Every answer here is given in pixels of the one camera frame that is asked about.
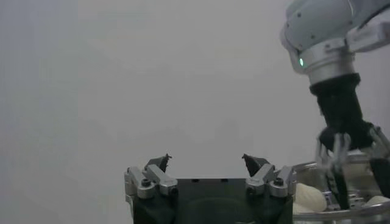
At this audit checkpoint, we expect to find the white steamed baozi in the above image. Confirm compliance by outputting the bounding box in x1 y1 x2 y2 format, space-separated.
293 182 328 214

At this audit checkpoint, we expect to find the stainless steel steamer basket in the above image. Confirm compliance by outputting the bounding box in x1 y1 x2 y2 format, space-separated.
291 149 390 224

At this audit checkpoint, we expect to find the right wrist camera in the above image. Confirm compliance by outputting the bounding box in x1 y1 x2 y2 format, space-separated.
346 5 390 53

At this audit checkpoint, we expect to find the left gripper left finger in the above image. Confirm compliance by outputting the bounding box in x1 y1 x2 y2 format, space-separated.
124 153 179 200

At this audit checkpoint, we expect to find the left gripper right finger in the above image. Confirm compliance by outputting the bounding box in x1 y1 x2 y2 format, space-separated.
242 153 297 198

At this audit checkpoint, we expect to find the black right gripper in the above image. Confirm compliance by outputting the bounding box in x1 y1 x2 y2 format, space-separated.
309 72 390 211

